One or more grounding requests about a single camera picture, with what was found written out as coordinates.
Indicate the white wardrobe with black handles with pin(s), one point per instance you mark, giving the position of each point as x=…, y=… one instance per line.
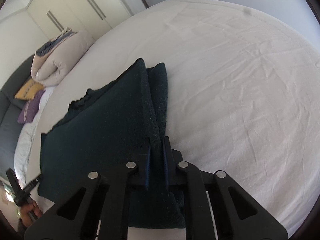
x=95, y=16

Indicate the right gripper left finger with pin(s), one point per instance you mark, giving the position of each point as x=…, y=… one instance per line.
x=146, y=163

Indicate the dark grey upholstered headboard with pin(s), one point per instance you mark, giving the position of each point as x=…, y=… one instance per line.
x=10, y=110

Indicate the dark green fleece garment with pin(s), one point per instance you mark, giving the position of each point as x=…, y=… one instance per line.
x=105, y=128

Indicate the white bed mattress sheet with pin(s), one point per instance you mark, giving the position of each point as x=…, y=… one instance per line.
x=243, y=96

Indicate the white quilted bed cover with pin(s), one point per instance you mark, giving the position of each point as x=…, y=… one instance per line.
x=26, y=138

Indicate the purple patterned pillow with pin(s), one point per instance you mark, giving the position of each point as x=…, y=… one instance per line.
x=30, y=109

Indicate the folded beige duvet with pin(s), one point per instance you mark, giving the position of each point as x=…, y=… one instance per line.
x=57, y=57

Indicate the person's left hand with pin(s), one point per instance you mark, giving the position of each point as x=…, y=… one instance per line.
x=26, y=209

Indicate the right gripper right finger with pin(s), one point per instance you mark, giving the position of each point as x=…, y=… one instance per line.
x=168, y=161

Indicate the yellow patterned pillow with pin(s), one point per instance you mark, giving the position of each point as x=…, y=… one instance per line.
x=29, y=90

